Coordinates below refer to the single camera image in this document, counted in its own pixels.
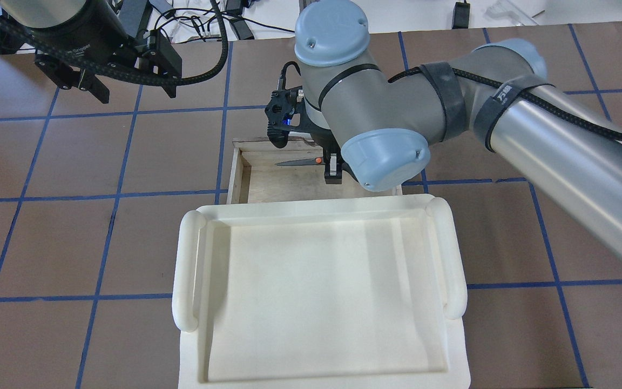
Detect black power brick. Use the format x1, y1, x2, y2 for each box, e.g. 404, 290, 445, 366
229, 17, 256, 41

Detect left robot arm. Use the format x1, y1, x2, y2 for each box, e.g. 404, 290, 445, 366
0, 1, 182, 104

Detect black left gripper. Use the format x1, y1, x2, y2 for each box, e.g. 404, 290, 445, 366
33, 27, 182, 104

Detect white plastic tray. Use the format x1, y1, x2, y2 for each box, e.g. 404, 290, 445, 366
172, 194, 471, 388

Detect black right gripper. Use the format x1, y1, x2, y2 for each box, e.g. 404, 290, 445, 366
266, 89, 342, 184

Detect black power adapter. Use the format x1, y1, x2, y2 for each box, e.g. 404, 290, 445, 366
451, 1, 471, 30

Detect wooden drawer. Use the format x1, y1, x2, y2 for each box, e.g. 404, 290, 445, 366
227, 136, 403, 204

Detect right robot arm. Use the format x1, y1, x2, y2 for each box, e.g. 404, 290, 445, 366
266, 1, 622, 259

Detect grey orange scissors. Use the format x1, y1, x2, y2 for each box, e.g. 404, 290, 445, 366
275, 157, 324, 167

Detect black braided cable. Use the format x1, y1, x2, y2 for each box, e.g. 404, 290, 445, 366
0, 0, 230, 87

